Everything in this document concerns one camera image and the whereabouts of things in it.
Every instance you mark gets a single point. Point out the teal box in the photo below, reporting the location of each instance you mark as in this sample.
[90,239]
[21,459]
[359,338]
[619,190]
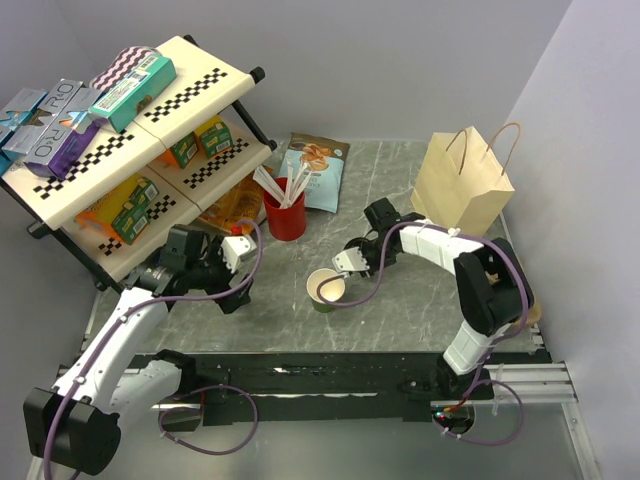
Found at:
[119,106]

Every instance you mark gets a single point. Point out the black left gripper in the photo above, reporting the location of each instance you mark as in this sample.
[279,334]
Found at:
[214,251]

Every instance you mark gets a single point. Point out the silver purple box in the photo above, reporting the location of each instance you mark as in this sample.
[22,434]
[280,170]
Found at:
[58,131]

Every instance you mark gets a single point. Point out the green paper coffee cup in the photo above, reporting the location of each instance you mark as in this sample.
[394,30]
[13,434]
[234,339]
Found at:
[329,283]

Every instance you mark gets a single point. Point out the orange green large box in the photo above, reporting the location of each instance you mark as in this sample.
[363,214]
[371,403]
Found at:
[121,214]

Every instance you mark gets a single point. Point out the brown paper bag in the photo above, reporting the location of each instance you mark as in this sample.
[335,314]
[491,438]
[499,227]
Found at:
[461,183]

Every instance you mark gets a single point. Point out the white wrapped straws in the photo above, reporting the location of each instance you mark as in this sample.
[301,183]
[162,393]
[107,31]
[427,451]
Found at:
[294,184]

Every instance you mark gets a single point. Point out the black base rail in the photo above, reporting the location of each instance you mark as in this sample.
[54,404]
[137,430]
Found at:
[307,386]

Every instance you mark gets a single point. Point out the blue silver box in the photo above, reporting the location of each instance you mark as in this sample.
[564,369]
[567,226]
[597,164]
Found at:
[18,111]

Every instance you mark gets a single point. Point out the cream two-tier shelf rack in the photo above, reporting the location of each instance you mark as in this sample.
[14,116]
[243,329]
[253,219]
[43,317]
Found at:
[205,86]

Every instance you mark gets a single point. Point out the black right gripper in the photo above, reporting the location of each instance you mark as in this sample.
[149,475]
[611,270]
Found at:
[373,267]

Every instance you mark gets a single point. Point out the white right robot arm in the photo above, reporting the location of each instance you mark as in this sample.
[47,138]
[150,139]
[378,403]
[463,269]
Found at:
[494,295]

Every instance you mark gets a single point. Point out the brown cardboard cup carrier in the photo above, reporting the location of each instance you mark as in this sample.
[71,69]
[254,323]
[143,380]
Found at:
[534,314]

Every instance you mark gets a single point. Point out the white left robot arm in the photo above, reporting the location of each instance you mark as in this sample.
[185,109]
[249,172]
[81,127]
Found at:
[79,422]

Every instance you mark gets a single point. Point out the orange snack bag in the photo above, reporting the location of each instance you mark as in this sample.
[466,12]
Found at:
[243,201]

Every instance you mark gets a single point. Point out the blue snack pouch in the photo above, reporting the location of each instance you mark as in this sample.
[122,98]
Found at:
[324,160]

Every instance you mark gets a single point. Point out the red cup holder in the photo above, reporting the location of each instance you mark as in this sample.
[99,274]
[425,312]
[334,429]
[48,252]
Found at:
[285,224]

